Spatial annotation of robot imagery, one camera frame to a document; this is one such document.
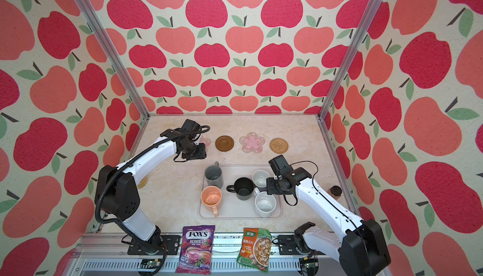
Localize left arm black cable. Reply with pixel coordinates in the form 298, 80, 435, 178
94, 124, 211, 276

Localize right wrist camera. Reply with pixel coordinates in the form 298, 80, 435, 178
269, 155, 294, 179

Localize pink flower coaster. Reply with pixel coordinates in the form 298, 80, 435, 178
239, 132, 265, 154
199, 136, 211, 147

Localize front aluminium frame rail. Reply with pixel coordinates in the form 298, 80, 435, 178
63, 232, 391, 276

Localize right aluminium frame post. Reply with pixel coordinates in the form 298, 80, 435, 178
318, 0, 383, 121

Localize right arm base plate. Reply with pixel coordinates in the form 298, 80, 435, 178
272, 235, 324, 257

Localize aluminium frame post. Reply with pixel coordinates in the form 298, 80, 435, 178
318, 0, 383, 121
74, 0, 150, 120

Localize grey mug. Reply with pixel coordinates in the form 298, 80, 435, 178
205, 162, 224, 189

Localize brown wooden round coaster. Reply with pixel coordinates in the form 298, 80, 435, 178
215, 135, 235, 152

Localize translucent plastic tray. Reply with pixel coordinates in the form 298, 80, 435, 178
198, 164, 283, 219

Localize orange mug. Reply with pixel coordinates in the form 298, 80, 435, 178
201, 186, 223, 217

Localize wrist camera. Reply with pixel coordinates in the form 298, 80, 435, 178
269, 155, 294, 179
181, 119, 201, 136

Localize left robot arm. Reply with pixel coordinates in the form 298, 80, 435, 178
94, 136, 207, 250

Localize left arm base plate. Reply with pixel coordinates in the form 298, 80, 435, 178
127, 235, 181, 256

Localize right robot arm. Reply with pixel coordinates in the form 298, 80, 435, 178
266, 173, 391, 275

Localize black mug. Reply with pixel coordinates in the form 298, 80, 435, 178
226, 177, 255, 201

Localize left aluminium frame post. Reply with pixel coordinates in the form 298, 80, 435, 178
74, 0, 150, 120

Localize purple Fox's candy bag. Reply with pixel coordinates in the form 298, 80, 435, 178
176, 225, 215, 275

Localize rattan woven round coaster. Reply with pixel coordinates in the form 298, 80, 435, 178
269, 138, 289, 154

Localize green snack bag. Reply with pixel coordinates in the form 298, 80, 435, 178
236, 228, 272, 273

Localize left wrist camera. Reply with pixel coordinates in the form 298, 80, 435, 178
181, 119, 201, 136

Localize brown spice jar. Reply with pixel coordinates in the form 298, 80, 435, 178
328, 185, 342, 200

